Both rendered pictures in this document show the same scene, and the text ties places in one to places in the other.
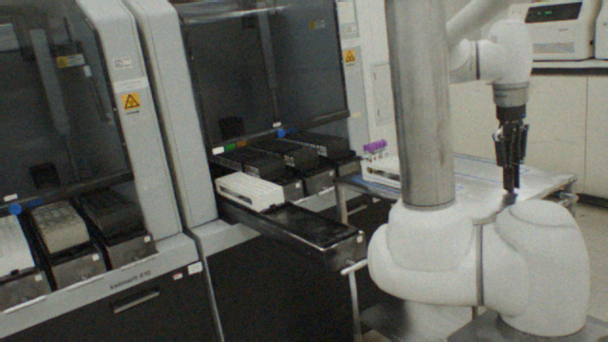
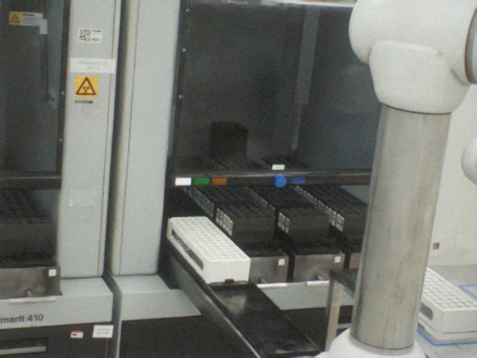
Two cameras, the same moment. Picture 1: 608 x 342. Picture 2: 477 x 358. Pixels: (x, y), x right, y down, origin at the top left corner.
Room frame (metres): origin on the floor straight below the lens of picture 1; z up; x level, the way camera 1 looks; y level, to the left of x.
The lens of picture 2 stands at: (-0.56, -0.21, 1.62)
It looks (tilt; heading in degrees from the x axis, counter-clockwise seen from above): 16 degrees down; 9
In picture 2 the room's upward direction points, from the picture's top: 6 degrees clockwise
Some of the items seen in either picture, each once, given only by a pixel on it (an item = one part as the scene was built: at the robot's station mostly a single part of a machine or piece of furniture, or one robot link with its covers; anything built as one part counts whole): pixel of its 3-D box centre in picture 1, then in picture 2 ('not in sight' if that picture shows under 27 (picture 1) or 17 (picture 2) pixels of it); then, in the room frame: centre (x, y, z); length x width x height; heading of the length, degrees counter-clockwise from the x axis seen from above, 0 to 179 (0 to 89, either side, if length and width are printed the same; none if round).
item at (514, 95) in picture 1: (510, 93); not in sight; (1.25, -0.57, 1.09); 0.09 x 0.09 x 0.06
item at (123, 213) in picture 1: (119, 219); (24, 235); (1.42, 0.57, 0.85); 0.12 x 0.02 x 0.06; 122
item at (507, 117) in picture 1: (510, 121); not in sight; (1.25, -0.57, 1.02); 0.08 x 0.07 x 0.09; 120
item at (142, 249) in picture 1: (105, 221); (6, 230); (1.62, 0.70, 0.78); 0.73 x 0.14 x 0.09; 32
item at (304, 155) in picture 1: (305, 159); (307, 226); (1.80, -0.03, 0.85); 0.12 x 0.02 x 0.06; 122
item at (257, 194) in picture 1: (248, 191); (206, 250); (1.56, 0.18, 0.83); 0.30 x 0.10 x 0.06; 32
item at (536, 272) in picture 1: (535, 260); not in sight; (0.80, -0.41, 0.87); 0.18 x 0.16 x 0.22; 67
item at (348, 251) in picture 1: (278, 219); (232, 303); (1.41, 0.09, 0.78); 0.73 x 0.14 x 0.09; 32
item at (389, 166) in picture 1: (403, 174); (424, 294); (1.45, -0.32, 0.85); 0.30 x 0.10 x 0.06; 30
